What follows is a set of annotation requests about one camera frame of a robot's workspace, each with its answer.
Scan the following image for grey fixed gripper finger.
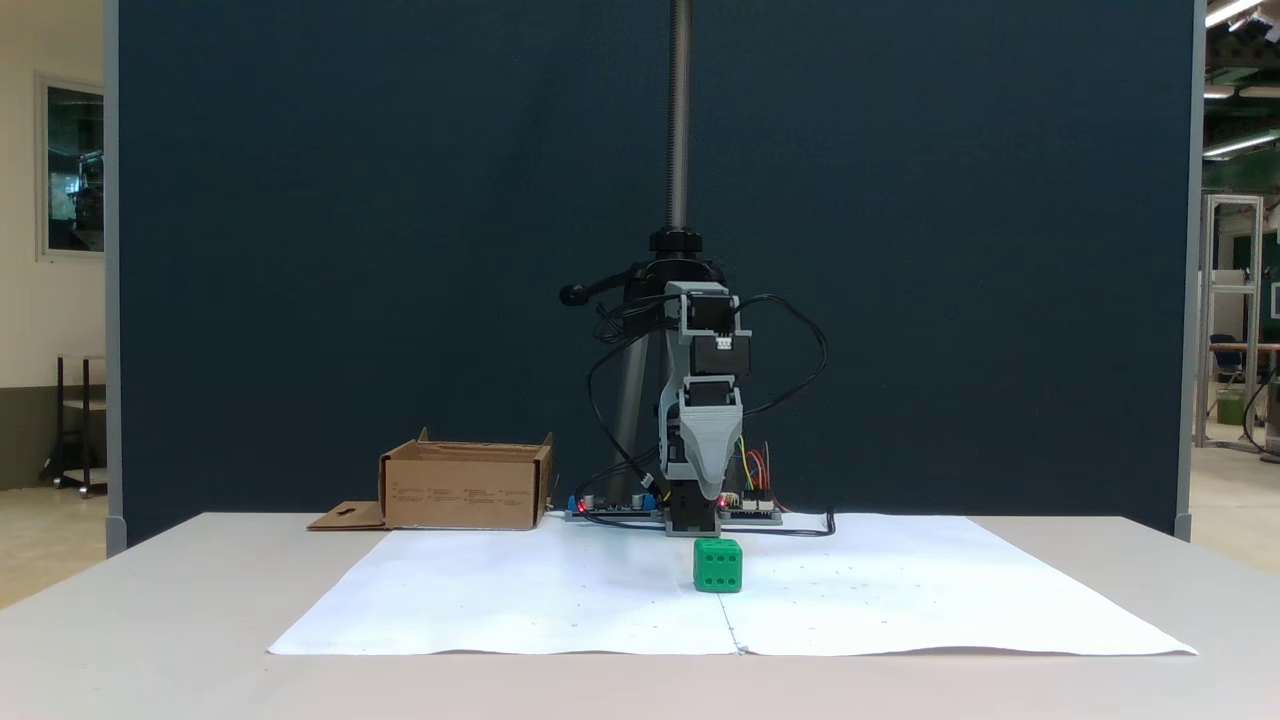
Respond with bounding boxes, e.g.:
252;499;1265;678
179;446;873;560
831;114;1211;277
679;391;745;502

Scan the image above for green dice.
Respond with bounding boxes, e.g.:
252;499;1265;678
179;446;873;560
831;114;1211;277
693;538;744;594

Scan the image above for blue circuit board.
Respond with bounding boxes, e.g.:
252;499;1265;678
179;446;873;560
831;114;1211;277
563;488;661;523

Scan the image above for white paper sheet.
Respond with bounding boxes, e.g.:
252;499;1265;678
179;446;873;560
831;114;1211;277
268;513;1198;658

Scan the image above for brown cardboard box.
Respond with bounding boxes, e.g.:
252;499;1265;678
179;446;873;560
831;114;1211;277
307;428;556;532

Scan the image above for dark blue partition panel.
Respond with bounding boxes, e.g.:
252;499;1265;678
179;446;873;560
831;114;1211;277
105;0;1196;546

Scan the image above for blue chair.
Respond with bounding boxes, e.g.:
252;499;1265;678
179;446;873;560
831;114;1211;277
1209;334;1247;386

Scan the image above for black shelf cart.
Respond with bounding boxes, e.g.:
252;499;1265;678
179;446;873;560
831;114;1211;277
40;355;108;498

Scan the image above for white framed window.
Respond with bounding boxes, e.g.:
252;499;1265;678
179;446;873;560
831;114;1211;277
37;72;106;263

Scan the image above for coloured jumper wires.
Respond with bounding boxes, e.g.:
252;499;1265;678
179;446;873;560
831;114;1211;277
737;436;777;498

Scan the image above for circuit board with coloured wires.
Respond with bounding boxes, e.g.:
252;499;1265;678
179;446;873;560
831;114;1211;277
720;488;784;525

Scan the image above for black servo cable loop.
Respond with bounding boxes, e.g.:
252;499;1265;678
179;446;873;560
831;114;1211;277
586;298;669;503
735;294;830;418

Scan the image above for black camera stand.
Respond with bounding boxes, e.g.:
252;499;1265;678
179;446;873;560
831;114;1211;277
558;0;731;506

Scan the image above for aluminium frame rack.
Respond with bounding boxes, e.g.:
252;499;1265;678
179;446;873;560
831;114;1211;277
1195;193;1267;451

